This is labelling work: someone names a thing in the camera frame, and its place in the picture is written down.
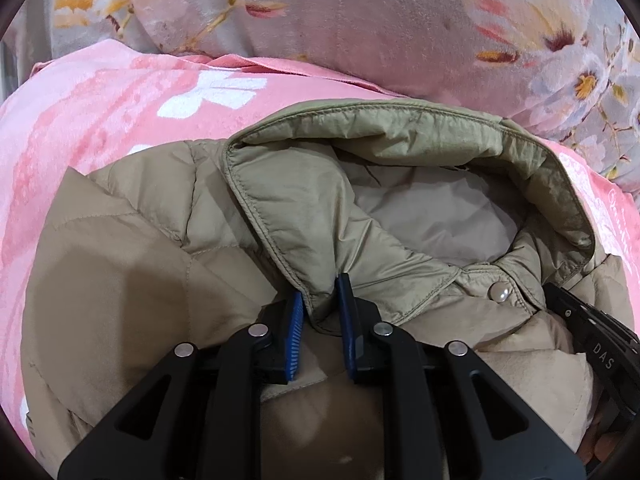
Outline grey floral blanket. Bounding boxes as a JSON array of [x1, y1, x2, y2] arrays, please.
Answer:
[[0, 0, 640, 193]]

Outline pink printed blanket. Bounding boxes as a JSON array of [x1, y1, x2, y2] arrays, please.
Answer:
[[0, 40, 640, 466]]

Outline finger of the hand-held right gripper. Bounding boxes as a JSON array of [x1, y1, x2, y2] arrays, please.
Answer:
[[542, 282, 591, 333]]

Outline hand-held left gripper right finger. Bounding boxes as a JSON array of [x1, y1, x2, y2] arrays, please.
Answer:
[[336, 273, 587, 480]]

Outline tan puffer jacket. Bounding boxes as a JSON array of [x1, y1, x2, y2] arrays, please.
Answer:
[[22, 100, 636, 480]]

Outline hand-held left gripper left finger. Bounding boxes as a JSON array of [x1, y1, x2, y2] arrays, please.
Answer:
[[57, 291, 305, 480]]

